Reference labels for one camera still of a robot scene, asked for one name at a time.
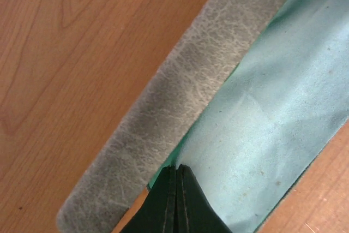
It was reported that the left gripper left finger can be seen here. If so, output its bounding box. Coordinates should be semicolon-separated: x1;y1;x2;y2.
121;166;176;233

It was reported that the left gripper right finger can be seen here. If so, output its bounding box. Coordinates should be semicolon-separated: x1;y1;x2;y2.
176;165;231;232

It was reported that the grey glasses case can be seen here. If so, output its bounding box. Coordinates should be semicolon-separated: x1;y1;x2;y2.
57;0;286;232

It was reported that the light blue cleaning cloth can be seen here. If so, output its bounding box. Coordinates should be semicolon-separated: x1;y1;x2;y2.
176;0;349;233

